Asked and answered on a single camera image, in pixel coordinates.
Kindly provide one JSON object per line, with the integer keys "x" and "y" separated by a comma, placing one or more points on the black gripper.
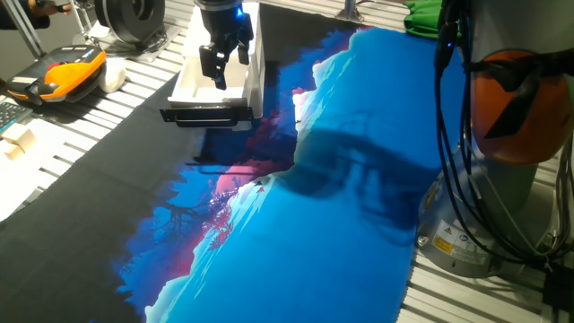
{"x": 222, "y": 22}

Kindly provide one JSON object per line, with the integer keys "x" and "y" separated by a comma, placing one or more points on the white plastic drawer cabinet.
{"x": 256, "y": 67}

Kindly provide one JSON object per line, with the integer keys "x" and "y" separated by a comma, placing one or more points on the black handheld controller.
{"x": 54, "y": 3}

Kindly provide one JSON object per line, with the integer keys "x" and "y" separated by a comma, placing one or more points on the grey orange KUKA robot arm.
{"x": 507, "y": 27}

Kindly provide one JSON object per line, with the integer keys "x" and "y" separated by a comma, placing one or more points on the dark sleeved left forearm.
{"x": 13, "y": 15}

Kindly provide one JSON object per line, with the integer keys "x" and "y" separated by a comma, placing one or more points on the person's left hand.
{"x": 45, "y": 11}

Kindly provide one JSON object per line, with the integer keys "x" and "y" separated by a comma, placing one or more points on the black round speaker object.
{"x": 125, "y": 18}

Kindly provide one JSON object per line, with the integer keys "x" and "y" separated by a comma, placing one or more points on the orange black teach pendant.
{"x": 67, "y": 76}

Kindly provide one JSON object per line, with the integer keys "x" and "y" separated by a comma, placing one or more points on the green cloth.
{"x": 421, "y": 20}

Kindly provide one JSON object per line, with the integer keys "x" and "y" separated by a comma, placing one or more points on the blue black printed mat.
{"x": 314, "y": 247}

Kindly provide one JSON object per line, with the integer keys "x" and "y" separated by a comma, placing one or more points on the black computer keyboard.
{"x": 11, "y": 114}

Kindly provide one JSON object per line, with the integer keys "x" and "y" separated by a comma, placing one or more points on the small pale wooden block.
{"x": 13, "y": 153}

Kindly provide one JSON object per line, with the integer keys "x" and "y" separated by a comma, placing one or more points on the black electrical box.
{"x": 560, "y": 287}

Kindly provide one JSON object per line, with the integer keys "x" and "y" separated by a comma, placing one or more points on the grey flat base plate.
{"x": 148, "y": 51}

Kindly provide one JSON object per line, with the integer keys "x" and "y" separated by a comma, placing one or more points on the metal post with base bracket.
{"x": 350, "y": 9}

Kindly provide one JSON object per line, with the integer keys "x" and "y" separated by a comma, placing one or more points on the aluminium frame beam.
{"x": 22, "y": 27}

